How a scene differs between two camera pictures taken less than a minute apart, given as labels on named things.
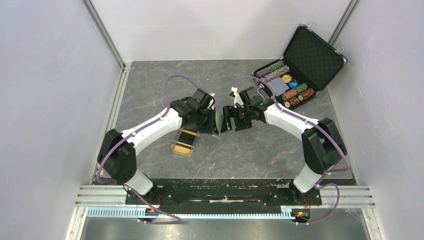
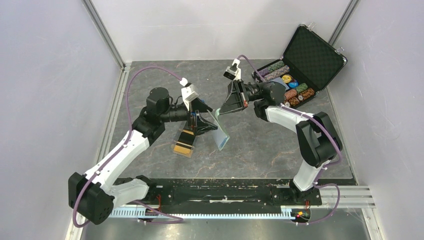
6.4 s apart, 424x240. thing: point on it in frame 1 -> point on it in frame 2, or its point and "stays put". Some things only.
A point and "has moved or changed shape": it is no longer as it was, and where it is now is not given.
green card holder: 219,117 has moved or changed shape
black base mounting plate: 196,195 stays put
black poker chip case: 308,63 stays put
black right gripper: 239,124 -> 237,98
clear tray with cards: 184,144 stays put
